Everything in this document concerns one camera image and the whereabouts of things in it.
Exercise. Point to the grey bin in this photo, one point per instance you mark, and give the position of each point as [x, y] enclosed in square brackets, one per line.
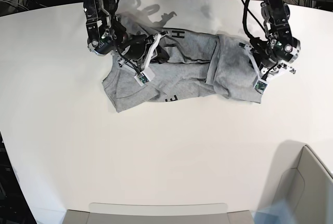
[120, 213]
[309, 188]

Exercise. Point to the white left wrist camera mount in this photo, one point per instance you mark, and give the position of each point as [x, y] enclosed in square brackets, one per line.
[257, 70]

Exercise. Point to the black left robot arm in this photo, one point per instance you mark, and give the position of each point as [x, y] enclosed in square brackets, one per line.
[276, 14]

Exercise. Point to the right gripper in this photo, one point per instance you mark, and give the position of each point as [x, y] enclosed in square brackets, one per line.
[135, 47]

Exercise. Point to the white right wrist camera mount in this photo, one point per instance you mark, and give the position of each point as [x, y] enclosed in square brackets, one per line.
[143, 73]

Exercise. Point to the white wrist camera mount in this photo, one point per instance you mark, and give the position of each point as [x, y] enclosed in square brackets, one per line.
[257, 70]
[143, 73]

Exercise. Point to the grey T-shirt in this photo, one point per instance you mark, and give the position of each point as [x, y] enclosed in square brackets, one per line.
[199, 65]

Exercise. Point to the blue cloth in corner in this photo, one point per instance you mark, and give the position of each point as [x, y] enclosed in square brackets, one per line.
[281, 212]

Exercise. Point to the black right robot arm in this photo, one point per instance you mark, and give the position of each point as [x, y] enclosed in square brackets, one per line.
[107, 34]

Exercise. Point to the grey bin right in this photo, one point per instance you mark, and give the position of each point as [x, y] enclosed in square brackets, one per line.
[309, 188]

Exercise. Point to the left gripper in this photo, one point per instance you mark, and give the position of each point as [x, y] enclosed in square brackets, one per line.
[268, 53]

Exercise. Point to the grey bin front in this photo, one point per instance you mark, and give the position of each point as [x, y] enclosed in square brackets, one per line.
[120, 213]

